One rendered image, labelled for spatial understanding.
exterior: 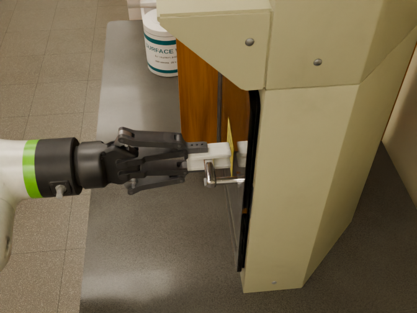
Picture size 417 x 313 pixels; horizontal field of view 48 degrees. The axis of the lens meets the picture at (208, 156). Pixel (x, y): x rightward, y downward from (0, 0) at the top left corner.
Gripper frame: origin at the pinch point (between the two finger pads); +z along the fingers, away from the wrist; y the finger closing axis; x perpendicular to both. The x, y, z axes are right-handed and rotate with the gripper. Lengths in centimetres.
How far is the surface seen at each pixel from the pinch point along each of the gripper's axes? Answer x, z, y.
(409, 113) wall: 25, 48, -15
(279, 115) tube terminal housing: -11.4, 7.4, 17.0
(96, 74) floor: 197, -50, -114
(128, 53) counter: 71, -17, -24
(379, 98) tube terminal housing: -4.2, 23.6, 12.9
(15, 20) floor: 268, -112, -112
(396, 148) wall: 24, 48, -26
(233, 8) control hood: -11.1, 1.4, 30.9
